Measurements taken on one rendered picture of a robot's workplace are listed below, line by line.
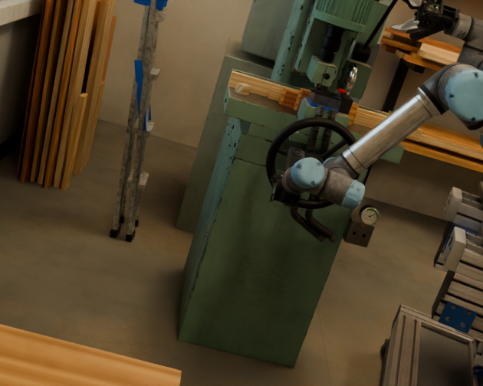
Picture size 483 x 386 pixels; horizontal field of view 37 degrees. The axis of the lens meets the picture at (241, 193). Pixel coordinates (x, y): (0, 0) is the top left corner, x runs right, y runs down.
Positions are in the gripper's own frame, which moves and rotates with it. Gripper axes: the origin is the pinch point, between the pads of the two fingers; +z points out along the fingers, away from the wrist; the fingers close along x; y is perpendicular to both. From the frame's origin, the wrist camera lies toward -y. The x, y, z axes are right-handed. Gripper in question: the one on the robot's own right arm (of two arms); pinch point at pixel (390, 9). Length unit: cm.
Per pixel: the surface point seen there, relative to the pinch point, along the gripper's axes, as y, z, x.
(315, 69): -21.7, 15.5, 14.3
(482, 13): -160, -116, -166
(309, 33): -24.9, 19.1, -1.7
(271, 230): -51, 14, 62
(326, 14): -8.3, 18.2, 2.7
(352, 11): -4.6, 10.9, 1.3
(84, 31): -113, 104, -36
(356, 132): -24.0, -2.2, 32.0
